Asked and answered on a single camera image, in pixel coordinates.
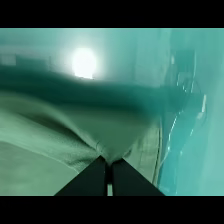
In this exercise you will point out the grey T-shirt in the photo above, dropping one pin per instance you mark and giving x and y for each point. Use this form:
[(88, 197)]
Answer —
[(73, 126)]

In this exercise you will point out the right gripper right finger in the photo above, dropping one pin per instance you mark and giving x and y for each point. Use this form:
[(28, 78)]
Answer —
[(130, 182)]

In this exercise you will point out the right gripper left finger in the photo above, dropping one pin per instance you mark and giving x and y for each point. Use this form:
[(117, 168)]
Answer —
[(89, 182)]

